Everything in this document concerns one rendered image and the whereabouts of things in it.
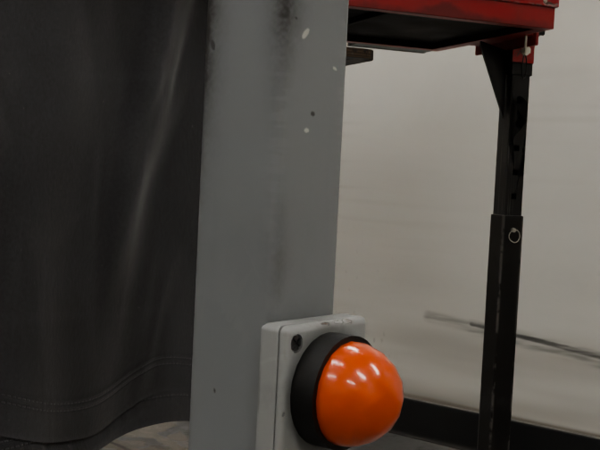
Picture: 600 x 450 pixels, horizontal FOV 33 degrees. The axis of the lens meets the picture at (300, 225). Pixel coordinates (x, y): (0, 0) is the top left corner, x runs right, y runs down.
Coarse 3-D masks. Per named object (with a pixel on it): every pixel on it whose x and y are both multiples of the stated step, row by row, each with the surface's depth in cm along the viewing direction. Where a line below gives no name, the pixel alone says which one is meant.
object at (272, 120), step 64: (256, 0) 37; (320, 0) 38; (256, 64) 37; (320, 64) 38; (256, 128) 37; (320, 128) 38; (256, 192) 37; (320, 192) 38; (256, 256) 37; (320, 256) 39; (256, 320) 37; (320, 320) 38; (192, 384) 39; (256, 384) 37; (192, 448) 39; (256, 448) 36; (320, 448) 37
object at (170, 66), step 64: (0, 0) 59; (64, 0) 63; (128, 0) 68; (192, 0) 73; (0, 64) 60; (64, 64) 64; (128, 64) 69; (192, 64) 74; (0, 128) 60; (64, 128) 64; (128, 128) 69; (192, 128) 75; (0, 192) 61; (64, 192) 65; (128, 192) 69; (192, 192) 75; (0, 256) 61; (64, 256) 66; (128, 256) 70; (192, 256) 76; (0, 320) 62; (64, 320) 66; (128, 320) 72; (192, 320) 77; (0, 384) 62; (64, 384) 66; (128, 384) 72; (0, 448) 62; (64, 448) 67
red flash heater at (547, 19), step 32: (352, 0) 173; (384, 0) 176; (416, 0) 178; (448, 0) 180; (480, 0) 182; (512, 0) 184; (544, 0) 186; (352, 32) 216; (384, 32) 214; (416, 32) 211; (448, 32) 209; (480, 32) 207; (512, 32) 196
